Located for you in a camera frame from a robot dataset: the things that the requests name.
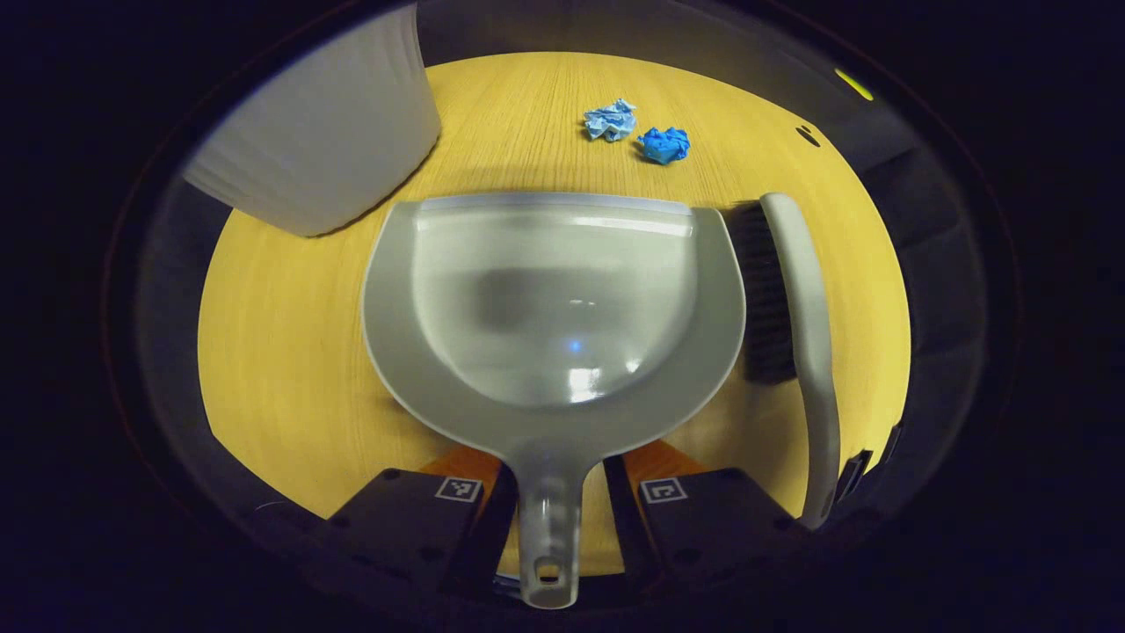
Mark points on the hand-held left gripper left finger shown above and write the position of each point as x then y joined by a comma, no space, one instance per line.
479,536

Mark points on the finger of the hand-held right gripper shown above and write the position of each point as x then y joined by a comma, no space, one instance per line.
857,475

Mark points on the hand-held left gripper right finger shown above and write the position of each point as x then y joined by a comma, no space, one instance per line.
626,527

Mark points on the small grey broom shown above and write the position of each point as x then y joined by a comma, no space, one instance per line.
809,308

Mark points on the grey plastic dustpan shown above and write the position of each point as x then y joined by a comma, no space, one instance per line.
545,299

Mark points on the deep blue paper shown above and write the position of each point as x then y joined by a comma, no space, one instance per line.
664,146

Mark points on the light blue paper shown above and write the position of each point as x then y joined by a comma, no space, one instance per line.
609,120

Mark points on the white ribbed garbage bin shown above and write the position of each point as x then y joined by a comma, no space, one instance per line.
334,132

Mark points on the wooden desktop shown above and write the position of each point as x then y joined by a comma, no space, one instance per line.
299,352

